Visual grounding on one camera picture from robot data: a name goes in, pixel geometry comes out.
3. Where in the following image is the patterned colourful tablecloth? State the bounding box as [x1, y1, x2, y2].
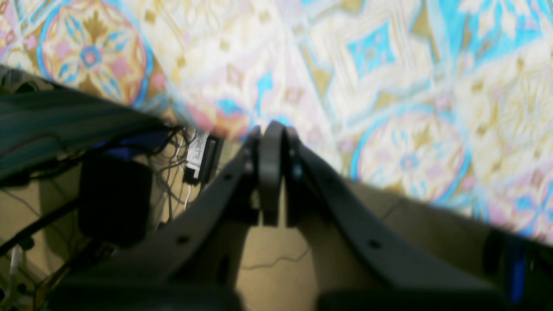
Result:
[1, 0, 553, 245]

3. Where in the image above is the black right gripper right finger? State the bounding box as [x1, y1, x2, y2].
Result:
[283, 127, 506, 311]

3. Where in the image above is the white labelled box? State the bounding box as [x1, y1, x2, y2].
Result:
[185, 132, 210, 180]

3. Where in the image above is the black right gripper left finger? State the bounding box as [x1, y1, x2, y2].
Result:
[43, 121, 285, 311]

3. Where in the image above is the thin black floor cable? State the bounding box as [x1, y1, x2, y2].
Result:
[240, 246, 311, 270]

